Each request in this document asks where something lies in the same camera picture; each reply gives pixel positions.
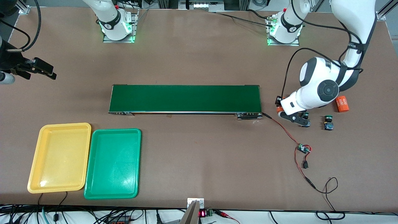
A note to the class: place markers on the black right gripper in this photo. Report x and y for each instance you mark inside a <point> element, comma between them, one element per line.
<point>8,60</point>

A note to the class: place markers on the orange 4680 battery cylinder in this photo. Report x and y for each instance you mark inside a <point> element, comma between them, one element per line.
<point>279,109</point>
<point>342,104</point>

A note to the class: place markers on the green cap push button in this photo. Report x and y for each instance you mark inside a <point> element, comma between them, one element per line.
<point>328,126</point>
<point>307,116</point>

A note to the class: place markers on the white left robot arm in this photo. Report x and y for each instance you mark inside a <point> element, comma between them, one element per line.
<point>320,82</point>

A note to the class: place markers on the small motor controller board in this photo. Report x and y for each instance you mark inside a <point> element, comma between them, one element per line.
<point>302,148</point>

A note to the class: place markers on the yellow plastic tray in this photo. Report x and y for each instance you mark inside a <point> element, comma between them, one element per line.
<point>59,155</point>

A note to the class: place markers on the green belt conveyor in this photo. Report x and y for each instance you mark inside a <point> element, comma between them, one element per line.
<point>186,98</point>

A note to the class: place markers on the red clip lead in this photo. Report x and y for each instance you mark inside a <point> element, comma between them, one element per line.
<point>222,213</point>

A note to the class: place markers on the grey lit control box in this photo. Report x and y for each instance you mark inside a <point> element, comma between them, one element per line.
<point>202,4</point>

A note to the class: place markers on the green plastic tray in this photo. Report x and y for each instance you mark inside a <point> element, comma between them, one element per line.
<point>112,165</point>

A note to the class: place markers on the red LED display module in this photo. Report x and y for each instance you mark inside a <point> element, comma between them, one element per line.
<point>202,213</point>

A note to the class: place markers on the black inline switch with leads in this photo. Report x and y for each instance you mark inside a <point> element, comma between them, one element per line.
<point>305,165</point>

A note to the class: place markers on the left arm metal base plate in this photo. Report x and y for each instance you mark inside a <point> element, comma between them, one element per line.
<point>293,44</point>

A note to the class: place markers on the aluminium frame profile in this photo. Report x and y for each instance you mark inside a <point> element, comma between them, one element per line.
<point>24,8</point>
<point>381,16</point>

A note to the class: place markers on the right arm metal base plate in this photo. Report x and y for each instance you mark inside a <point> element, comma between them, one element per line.
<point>135,28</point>

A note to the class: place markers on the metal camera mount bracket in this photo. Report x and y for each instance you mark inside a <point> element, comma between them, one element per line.
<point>191,214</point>

